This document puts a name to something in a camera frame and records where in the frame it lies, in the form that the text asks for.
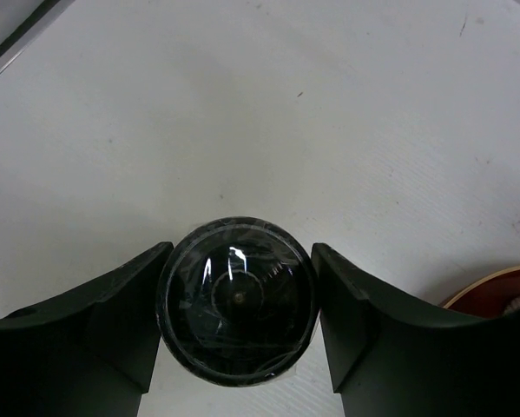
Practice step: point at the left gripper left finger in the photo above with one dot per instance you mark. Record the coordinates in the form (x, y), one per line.
(89, 351)

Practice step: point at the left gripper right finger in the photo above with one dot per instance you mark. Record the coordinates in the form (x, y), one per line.
(392, 354)

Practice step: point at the black grinder-top shaker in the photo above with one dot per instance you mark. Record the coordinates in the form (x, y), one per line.
(237, 302)

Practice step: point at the red round lacquer tray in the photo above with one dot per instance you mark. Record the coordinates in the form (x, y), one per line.
(488, 296)

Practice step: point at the left metal table rail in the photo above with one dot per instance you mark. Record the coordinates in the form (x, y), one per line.
(21, 22)

